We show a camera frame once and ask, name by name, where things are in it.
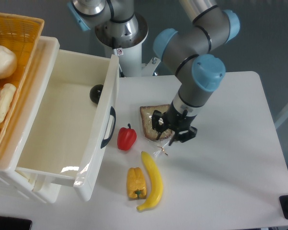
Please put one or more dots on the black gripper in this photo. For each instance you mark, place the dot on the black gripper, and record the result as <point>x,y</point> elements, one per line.
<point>180,123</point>

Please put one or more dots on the white top drawer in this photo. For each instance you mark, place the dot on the white top drawer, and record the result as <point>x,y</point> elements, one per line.
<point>68,138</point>

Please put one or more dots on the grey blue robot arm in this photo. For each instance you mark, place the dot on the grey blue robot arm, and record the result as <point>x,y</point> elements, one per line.
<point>187,56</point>

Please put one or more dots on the black ball in drawer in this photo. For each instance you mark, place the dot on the black ball in drawer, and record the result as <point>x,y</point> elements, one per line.
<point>95,93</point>

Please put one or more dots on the white plastic drawer cabinet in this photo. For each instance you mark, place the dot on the white plastic drawer cabinet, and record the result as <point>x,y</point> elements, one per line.
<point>14,182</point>

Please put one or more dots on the bagged brown bread slice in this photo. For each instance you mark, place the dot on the bagged brown bread slice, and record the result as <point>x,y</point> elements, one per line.
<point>158,145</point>

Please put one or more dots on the red bell pepper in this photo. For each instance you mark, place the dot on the red bell pepper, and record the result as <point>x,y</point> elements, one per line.
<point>126,138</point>

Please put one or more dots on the yellow bell pepper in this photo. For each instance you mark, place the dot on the yellow bell pepper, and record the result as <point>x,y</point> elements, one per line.
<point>136,184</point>

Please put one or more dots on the yellow banana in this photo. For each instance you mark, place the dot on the yellow banana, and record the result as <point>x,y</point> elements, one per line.
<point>156,183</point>

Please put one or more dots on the beige twisted bread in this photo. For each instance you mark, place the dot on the beige twisted bread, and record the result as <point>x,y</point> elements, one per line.
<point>6,97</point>

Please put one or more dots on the orange plastic basket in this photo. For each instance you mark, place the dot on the orange plastic basket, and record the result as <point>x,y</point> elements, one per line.
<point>20,34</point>

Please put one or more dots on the round white bread bun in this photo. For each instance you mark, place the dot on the round white bread bun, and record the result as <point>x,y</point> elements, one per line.
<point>8,62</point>

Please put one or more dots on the black device bottom left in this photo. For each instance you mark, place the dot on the black device bottom left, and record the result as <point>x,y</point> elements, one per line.
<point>10,223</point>

